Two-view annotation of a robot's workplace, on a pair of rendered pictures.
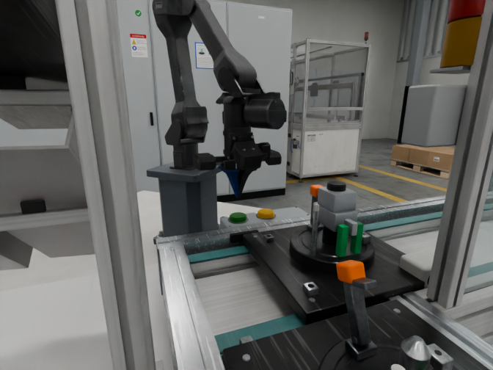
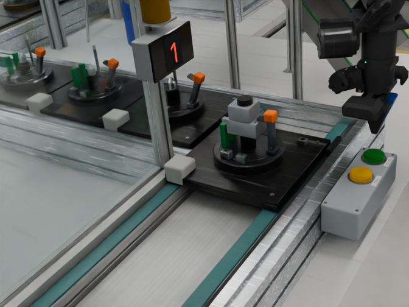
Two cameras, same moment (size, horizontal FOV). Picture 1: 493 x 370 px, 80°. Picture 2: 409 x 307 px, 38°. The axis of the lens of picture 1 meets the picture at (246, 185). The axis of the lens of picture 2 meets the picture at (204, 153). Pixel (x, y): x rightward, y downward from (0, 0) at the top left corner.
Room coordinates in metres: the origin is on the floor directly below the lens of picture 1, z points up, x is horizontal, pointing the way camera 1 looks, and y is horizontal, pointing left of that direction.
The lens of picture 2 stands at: (1.23, -0.78, 1.57)
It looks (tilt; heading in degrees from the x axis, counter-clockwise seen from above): 31 degrees down; 146
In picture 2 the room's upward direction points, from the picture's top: 7 degrees counter-clockwise
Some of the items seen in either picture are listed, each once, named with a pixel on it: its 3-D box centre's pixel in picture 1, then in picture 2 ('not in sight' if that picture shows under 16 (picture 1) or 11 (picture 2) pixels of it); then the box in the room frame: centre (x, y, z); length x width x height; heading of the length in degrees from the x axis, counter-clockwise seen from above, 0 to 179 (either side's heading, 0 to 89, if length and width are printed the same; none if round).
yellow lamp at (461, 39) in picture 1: (468, 45); (154, 5); (0.37, -0.26, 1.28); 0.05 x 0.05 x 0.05
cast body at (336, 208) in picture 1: (338, 205); (241, 114); (0.45, -0.15, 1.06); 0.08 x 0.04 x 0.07; 20
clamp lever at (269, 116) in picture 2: (318, 207); (267, 129); (0.50, -0.13, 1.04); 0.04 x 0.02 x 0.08; 20
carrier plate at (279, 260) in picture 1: (329, 256); (249, 159); (0.46, -0.15, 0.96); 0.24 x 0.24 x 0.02; 20
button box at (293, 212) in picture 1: (265, 227); (360, 190); (0.65, -0.05, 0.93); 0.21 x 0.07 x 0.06; 110
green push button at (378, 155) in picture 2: (238, 219); (374, 158); (0.62, 0.02, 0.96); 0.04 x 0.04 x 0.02
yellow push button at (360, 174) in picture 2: (265, 215); (360, 176); (0.65, -0.05, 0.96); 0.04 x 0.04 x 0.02
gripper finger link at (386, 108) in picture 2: (245, 181); (372, 120); (0.63, 0.00, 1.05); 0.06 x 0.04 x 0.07; 20
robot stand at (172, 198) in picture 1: (188, 203); not in sight; (0.74, 0.15, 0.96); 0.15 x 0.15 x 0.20; 66
